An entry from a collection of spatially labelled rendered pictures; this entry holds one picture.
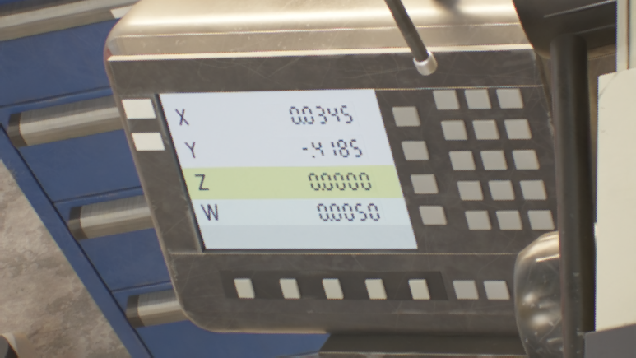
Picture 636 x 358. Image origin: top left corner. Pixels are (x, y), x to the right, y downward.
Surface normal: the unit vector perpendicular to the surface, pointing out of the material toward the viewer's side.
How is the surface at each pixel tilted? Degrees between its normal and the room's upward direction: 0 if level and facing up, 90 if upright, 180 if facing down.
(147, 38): 14
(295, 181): 71
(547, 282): 20
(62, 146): 90
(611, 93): 0
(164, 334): 90
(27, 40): 90
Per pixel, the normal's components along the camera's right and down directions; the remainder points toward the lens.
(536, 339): -0.62, 0.33
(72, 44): -0.11, 0.75
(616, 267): -0.36, -0.65
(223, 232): -0.40, 0.50
